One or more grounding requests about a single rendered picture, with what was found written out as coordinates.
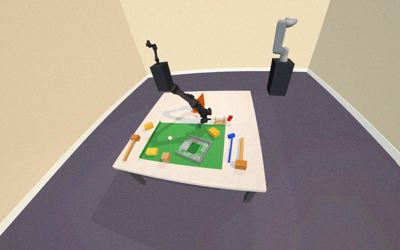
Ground green flat mat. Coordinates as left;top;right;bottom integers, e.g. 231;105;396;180
141;123;225;169

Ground tan cube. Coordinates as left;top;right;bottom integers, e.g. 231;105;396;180
161;152;172;163

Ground blue putter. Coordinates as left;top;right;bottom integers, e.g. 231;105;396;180
228;133;235;163

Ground wooden mallet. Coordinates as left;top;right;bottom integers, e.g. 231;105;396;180
122;134;141;161
235;137;247;170

